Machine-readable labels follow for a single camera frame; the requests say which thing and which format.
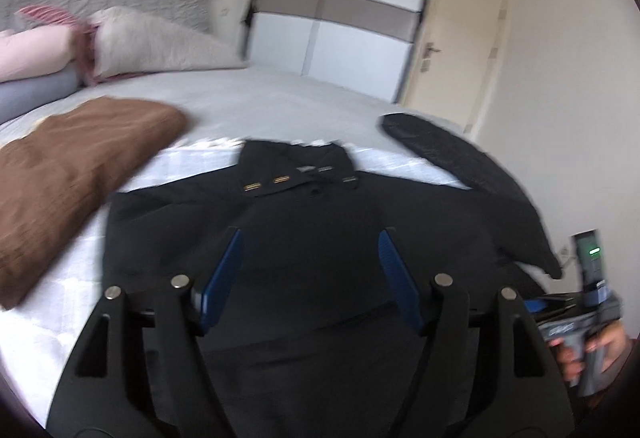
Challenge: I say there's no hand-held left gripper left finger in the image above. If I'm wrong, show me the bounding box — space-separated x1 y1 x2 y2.
46 227 246 438

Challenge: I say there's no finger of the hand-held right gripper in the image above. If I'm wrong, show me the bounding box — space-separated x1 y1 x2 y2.
525 294 582 319

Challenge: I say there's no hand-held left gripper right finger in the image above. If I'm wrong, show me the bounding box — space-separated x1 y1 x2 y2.
377 227 577 438

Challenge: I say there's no black jacket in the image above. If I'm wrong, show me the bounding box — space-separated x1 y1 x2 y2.
101 112 564 438

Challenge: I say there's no person's right hand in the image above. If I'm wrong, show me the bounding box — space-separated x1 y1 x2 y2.
547 322 634 389

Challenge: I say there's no brown folded blanket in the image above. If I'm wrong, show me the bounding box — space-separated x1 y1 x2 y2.
0 96 189 311

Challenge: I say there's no bed with white sheet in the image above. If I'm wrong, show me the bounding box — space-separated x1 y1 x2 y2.
0 64 503 421

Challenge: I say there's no cream door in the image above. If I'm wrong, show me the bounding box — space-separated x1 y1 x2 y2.
404 0 509 135

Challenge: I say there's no beige pillow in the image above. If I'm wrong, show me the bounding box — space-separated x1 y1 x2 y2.
91 6 249 79

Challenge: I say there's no grey-blue bolster pillow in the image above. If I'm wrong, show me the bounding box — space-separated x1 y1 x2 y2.
0 66 82 125

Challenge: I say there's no white and grey wardrobe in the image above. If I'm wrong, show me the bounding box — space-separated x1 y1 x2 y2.
241 0 442 104

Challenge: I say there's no pink pillow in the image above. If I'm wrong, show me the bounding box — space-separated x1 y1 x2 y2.
0 24 90 83

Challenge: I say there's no red striped pillow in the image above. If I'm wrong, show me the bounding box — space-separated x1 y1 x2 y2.
17 4 102 86

